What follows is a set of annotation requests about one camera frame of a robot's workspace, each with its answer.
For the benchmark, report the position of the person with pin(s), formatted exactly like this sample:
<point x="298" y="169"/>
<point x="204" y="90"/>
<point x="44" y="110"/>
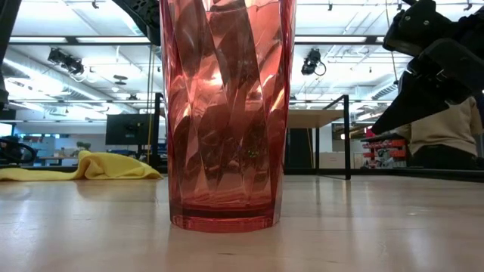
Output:
<point x="442" y="128"/>

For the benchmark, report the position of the red faceted plastic tumbler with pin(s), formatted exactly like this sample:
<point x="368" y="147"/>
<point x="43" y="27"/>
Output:
<point x="227" y="151"/>

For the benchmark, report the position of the rack with red bins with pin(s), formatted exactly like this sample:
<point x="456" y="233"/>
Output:
<point x="382" y="144"/>

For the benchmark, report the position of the black monitor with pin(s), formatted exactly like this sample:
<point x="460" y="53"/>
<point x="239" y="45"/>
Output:
<point x="125" y="130"/>

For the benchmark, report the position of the black ceiling camera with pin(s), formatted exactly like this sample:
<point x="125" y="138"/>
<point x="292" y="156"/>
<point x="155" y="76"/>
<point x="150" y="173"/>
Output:
<point x="68" y="62"/>
<point x="311" y="62"/>

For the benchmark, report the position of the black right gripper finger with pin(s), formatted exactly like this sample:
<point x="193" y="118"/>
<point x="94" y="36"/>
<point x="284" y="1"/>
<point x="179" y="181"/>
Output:
<point x="416" y="30"/>
<point x="412" y="102"/>

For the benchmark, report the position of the black metal rig frame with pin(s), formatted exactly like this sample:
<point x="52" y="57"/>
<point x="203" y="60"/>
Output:
<point x="340" y="39"/>

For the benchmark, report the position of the green potted plant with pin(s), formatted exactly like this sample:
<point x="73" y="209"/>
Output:
<point x="83" y="145"/>

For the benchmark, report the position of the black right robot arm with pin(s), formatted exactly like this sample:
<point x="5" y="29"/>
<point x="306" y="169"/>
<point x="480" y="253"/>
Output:
<point x="470" y="30"/>

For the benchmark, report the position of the yellow cloth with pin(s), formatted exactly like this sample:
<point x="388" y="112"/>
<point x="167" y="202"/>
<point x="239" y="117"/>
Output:
<point x="113" y="168"/>

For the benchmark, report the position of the wooden shelf with black frame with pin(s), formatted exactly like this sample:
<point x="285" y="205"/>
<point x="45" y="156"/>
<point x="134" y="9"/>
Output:
<point x="310" y="118"/>

